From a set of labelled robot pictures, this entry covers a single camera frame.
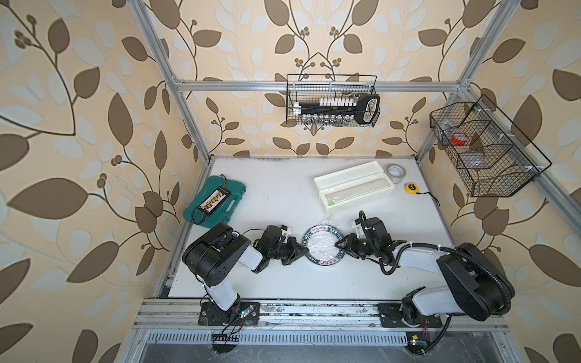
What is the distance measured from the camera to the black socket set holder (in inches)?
32.4

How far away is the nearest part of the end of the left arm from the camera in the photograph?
750 mm

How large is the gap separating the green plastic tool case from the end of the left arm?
0.88 feet

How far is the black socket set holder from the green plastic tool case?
46cm

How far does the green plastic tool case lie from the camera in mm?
947
